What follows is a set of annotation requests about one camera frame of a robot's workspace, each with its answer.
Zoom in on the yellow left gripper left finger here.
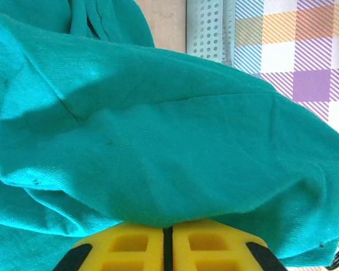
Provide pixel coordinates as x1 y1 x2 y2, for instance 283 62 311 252
53 222 166 271

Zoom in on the light blue perforated basket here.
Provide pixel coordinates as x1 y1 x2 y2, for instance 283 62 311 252
185 0 237 67

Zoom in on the teal t-shirt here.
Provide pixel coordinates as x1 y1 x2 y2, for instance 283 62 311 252
0 0 339 271

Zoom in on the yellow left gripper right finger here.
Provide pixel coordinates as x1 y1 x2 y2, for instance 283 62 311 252
171 221 289 271

